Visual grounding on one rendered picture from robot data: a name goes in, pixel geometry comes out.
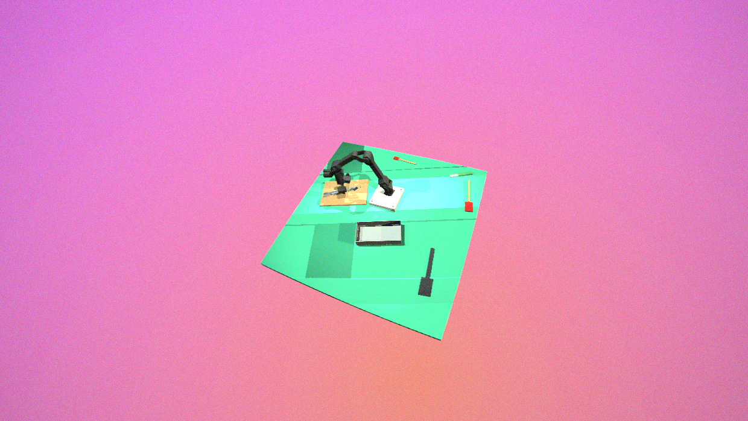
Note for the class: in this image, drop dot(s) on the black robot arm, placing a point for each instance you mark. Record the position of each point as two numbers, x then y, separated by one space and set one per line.
368 159

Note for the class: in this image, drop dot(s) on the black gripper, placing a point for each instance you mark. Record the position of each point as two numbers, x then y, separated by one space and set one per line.
342 188

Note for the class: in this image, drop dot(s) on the dark grey spatula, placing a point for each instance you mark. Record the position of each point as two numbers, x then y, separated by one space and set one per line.
426 282

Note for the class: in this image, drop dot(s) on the light wooden board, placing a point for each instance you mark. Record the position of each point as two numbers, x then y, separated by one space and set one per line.
357 197

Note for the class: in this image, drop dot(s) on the dark grey rectangular tin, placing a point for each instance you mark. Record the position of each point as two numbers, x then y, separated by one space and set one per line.
378 232

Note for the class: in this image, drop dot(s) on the red spatula with wooden handle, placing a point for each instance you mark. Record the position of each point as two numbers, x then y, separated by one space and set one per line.
468 204

